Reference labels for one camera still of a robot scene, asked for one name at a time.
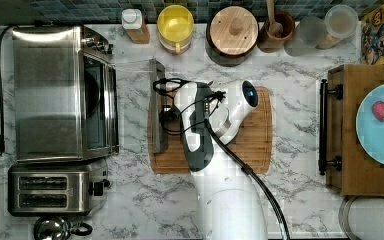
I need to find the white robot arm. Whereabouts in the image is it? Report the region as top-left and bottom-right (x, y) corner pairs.
(174, 80), (267, 240)

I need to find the stainless steel toaster oven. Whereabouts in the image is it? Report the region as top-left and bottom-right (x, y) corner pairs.
(12, 26), (119, 162)

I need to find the bamboo cutting board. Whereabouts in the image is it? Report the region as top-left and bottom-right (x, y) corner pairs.
(149, 87), (273, 174)

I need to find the black pot with wooden lid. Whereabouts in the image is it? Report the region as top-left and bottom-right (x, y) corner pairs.
(206, 6), (259, 67)

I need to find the yellow lidded jar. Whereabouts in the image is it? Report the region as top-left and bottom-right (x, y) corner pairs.
(157, 5), (194, 54)

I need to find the brown utensil cup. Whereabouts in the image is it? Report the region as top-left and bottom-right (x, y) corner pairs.
(257, 10), (295, 53)

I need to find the white capped spice bottle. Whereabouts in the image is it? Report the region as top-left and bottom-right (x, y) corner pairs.
(122, 9), (150, 44)

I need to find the wooden spoon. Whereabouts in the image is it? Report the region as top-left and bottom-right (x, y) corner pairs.
(266, 0), (283, 38)

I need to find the silver two-slot toaster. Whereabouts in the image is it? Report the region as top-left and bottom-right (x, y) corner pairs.
(8, 158), (111, 217)

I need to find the clear glass tumbler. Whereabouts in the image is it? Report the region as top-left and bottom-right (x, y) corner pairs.
(284, 16), (326, 56)

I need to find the wooden drawer cabinet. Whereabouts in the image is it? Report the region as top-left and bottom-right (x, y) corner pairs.
(324, 64), (384, 196)

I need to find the clear plastic lidded jar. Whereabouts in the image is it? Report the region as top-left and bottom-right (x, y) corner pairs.
(317, 5), (358, 49)

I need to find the red strawberry toy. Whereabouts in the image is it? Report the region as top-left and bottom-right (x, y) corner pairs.
(372, 101), (384, 121)

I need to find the colourful cereal box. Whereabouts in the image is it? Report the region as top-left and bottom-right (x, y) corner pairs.
(360, 0), (384, 66)

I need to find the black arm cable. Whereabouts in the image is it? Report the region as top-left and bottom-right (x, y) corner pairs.
(152, 77), (292, 240)

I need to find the black drawer handle bar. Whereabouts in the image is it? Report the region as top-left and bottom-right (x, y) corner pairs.
(318, 79), (343, 176)

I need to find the black oven power cord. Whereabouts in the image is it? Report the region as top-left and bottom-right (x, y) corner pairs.
(0, 25), (18, 159)

